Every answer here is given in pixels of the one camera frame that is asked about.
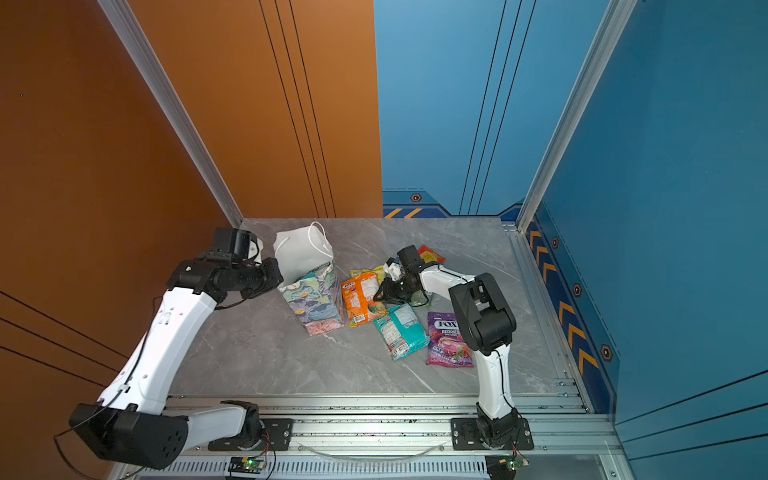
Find yellow green snack bag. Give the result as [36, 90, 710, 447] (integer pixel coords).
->
[350, 265, 386, 283]

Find teal snack bag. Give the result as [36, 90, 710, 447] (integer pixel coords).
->
[373, 304, 429, 361]

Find floral paper gift bag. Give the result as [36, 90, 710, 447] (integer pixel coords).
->
[273, 221, 344, 336]

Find orange snack bag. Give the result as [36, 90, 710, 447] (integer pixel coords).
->
[341, 273, 388, 328]

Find purple Fox's bag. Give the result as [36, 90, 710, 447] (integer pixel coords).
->
[426, 312, 474, 368]

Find green white snack bag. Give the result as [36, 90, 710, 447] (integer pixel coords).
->
[409, 290, 433, 308]

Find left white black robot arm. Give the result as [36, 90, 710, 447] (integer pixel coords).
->
[69, 258, 283, 470]

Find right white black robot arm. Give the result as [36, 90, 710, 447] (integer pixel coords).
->
[373, 263, 525, 449]

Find small red snack packet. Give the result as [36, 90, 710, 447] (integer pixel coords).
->
[418, 245, 445, 264]

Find left circuit board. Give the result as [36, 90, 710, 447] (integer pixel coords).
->
[226, 456, 268, 479]

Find circuit board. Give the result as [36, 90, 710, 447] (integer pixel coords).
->
[484, 456, 529, 480]
[226, 456, 268, 479]

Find right circuit board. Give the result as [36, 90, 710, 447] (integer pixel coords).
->
[484, 456, 529, 480]

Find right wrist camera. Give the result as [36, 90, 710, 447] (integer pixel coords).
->
[384, 245, 426, 282]

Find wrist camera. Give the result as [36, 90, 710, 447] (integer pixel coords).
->
[211, 228, 263, 263]
[384, 245, 426, 282]

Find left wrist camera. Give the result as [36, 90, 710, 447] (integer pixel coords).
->
[211, 228, 263, 263]

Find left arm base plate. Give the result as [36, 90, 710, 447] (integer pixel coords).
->
[207, 418, 294, 453]

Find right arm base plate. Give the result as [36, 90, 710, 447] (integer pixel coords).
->
[450, 416, 535, 451]

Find aluminium rail frame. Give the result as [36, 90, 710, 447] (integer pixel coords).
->
[107, 392, 637, 480]

